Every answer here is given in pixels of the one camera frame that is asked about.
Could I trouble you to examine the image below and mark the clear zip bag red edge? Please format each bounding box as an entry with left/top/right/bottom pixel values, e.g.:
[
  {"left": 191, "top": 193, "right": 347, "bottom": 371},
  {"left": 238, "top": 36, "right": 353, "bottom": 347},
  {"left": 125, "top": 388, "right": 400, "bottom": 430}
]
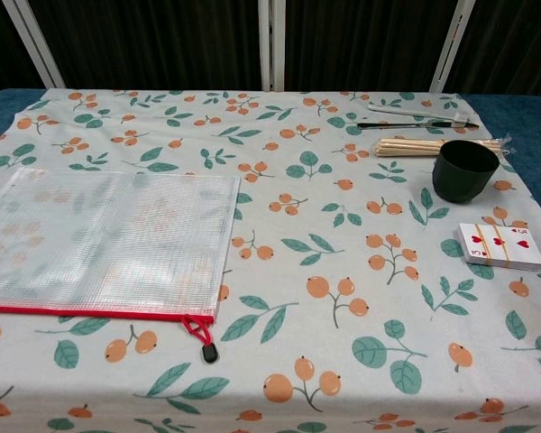
[{"left": 0, "top": 165, "right": 243, "bottom": 364}]

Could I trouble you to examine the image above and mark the black pen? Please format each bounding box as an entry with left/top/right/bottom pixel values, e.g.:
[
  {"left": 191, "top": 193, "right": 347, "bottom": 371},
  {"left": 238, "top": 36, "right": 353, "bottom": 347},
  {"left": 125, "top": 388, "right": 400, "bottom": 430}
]
[{"left": 356, "top": 118, "right": 480, "bottom": 132}]

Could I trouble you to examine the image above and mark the black plastic cup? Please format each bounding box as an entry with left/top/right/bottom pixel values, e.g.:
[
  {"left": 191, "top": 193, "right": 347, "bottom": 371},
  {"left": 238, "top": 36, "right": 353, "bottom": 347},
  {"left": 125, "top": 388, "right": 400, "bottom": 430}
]
[{"left": 431, "top": 139, "right": 500, "bottom": 203}]

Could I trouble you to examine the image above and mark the wooden sticks bundle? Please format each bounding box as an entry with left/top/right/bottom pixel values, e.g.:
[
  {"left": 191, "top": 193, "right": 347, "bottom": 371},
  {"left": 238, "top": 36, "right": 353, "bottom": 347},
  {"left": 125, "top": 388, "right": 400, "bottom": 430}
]
[{"left": 372, "top": 136, "right": 516, "bottom": 160}]

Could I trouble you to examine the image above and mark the white frame post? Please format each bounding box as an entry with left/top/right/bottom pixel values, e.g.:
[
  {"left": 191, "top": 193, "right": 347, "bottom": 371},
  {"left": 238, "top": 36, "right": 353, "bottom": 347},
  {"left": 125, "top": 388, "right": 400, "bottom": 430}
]
[
  {"left": 257, "top": 0, "right": 287, "bottom": 92},
  {"left": 428, "top": 0, "right": 480, "bottom": 94},
  {"left": 1, "top": 0, "right": 67, "bottom": 89}
]

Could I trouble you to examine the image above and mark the white packaged toothbrush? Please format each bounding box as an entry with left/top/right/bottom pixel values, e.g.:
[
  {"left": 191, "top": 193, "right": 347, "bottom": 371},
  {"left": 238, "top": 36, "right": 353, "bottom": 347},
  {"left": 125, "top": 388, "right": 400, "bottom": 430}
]
[{"left": 367, "top": 101, "right": 473, "bottom": 125}]

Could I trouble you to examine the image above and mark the black pleated curtain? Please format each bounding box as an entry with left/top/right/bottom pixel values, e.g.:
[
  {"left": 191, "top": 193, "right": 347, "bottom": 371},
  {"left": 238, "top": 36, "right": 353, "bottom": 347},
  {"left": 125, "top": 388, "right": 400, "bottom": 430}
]
[{"left": 0, "top": 0, "right": 541, "bottom": 106}]

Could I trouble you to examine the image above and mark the white fruit-print tablecloth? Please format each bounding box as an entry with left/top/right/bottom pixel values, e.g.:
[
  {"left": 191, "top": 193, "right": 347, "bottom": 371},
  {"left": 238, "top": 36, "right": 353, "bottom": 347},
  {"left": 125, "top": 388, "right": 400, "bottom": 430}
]
[{"left": 0, "top": 88, "right": 541, "bottom": 433}]

